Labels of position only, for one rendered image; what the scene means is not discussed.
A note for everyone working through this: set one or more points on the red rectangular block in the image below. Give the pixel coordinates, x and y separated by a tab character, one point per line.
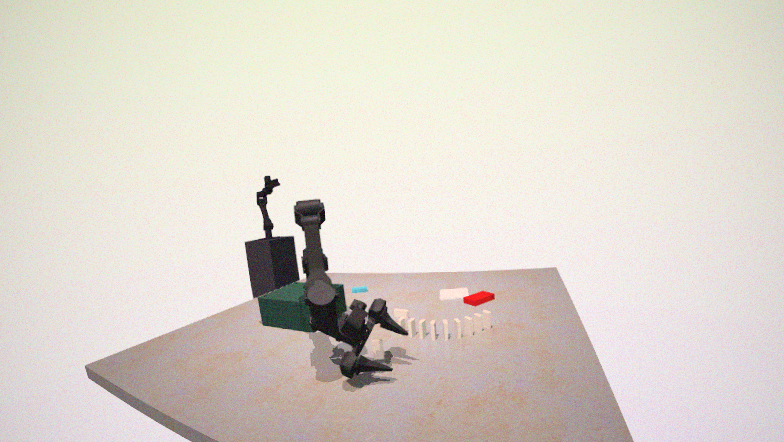
478	298

